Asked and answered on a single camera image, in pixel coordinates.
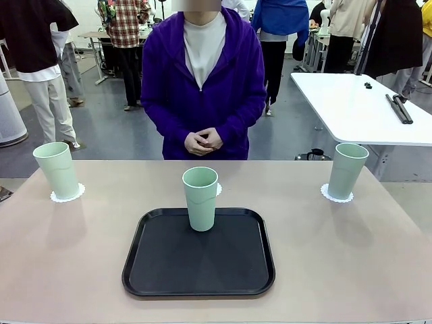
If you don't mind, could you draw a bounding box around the person in black coat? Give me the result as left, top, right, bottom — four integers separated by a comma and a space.
364, 0, 425, 101

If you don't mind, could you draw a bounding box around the white cylindrical air purifier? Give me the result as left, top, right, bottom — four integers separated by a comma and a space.
0, 70, 29, 148

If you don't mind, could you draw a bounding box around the black electric kettle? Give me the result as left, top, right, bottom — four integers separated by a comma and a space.
295, 148, 331, 161

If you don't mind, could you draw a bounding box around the black hanging bag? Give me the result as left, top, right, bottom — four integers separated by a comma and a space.
292, 32, 308, 62

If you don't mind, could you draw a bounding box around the person in white shirt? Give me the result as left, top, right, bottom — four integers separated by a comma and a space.
222, 0, 251, 24

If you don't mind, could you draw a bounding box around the black stand pole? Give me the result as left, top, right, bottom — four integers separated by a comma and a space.
353, 0, 387, 76

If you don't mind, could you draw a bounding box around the person in yellow top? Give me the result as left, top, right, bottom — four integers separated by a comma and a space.
421, 0, 432, 85

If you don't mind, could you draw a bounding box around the person in purple hoodie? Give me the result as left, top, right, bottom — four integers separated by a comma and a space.
140, 6, 267, 161

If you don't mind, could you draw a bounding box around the grey background desk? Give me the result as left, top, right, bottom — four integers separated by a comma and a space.
78, 30, 114, 85

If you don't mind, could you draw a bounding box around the person in blue jacket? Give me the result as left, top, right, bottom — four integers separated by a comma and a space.
251, 0, 311, 116

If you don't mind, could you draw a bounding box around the light green tall cup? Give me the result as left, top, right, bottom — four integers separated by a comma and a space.
182, 166, 219, 232
327, 142, 369, 200
32, 142, 80, 200

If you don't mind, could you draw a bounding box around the person's right forearm purple sleeve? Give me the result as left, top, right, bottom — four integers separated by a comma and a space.
140, 97, 192, 142

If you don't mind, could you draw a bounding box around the person's left forearm purple sleeve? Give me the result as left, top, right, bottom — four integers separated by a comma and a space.
217, 97, 267, 141

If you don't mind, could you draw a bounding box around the white folding table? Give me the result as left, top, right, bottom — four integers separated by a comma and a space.
290, 72, 432, 180

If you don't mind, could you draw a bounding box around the person in plaid shirt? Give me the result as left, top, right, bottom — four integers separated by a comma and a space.
97, 0, 151, 111

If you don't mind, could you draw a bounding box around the black plastic serving tray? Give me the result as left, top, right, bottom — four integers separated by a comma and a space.
121, 207, 276, 298

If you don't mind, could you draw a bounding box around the person in grey trousers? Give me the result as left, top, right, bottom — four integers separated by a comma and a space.
50, 22, 85, 106

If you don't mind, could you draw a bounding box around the person's right hand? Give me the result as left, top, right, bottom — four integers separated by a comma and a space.
184, 131, 209, 157

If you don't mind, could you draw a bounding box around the person in black shirt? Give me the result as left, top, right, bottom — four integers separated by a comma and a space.
0, 0, 82, 151

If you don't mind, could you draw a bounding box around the black folded tripod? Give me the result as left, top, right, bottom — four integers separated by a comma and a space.
385, 93, 414, 124

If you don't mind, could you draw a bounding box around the person in beige top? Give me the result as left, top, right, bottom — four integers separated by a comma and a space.
323, 0, 375, 74

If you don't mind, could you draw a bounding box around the person's left hand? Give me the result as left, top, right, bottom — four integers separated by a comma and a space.
197, 128, 224, 151

